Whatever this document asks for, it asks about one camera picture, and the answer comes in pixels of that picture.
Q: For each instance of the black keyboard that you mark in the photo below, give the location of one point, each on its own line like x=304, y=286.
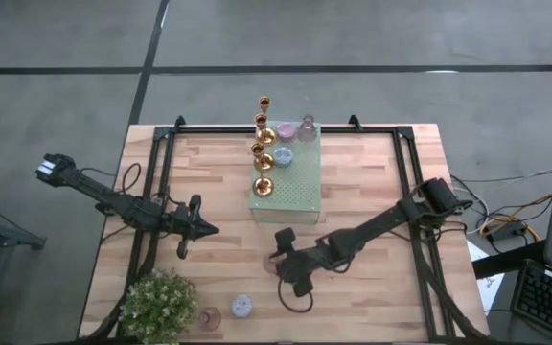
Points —
x=549, y=297

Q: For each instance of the shorter gold candlestick holder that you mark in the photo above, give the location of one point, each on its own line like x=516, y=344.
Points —
x=266, y=137

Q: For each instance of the pink round candle tin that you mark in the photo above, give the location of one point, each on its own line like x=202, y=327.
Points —
x=285, y=131

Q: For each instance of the green perforated metal shelf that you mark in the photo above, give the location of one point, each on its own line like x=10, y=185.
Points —
x=300, y=191

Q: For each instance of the white paper sheet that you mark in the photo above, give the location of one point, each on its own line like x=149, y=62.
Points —
x=487, y=287

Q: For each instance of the tall gold candlestick holder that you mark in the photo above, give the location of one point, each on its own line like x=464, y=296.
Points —
x=264, y=163
x=262, y=188

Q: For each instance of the black aluminium table frame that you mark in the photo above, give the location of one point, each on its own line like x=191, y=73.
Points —
x=228, y=129

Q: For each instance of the black desk bar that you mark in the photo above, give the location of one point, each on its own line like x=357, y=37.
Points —
x=506, y=261

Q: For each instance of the black power adapter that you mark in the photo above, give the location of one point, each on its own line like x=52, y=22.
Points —
x=508, y=232

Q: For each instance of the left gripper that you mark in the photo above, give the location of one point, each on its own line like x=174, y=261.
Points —
x=190, y=225

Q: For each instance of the pink ribbed glass candle holder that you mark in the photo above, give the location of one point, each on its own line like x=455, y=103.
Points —
x=307, y=130
x=269, y=264
x=209, y=318

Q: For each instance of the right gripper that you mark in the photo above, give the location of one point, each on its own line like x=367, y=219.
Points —
x=302, y=261

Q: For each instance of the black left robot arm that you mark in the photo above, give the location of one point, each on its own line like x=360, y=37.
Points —
x=113, y=199

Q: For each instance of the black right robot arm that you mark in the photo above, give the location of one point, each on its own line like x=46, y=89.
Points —
x=376, y=225

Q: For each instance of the potted green plant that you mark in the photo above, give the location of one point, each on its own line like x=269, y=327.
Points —
x=158, y=306

